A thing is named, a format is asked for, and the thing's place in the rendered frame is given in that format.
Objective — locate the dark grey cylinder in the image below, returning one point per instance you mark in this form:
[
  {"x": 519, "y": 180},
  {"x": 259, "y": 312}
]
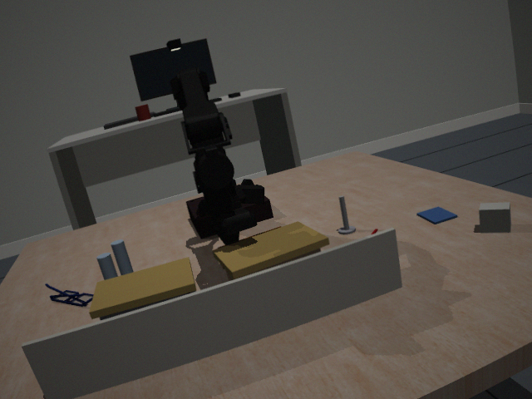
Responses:
[
  {"x": 121, "y": 256},
  {"x": 107, "y": 266}
]

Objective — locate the tan rectangular block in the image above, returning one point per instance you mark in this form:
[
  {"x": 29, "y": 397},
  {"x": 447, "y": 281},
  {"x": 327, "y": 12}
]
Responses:
[{"x": 143, "y": 288}]

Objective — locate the grey rectangular panel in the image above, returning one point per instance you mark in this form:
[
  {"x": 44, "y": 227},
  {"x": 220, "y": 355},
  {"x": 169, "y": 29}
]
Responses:
[{"x": 197, "y": 325}]

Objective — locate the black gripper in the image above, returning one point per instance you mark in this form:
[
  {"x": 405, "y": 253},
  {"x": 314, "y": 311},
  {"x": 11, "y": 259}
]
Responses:
[{"x": 225, "y": 220}]

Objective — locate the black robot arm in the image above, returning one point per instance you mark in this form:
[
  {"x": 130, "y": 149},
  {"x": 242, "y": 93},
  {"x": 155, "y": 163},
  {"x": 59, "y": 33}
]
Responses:
[{"x": 203, "y": 126}]

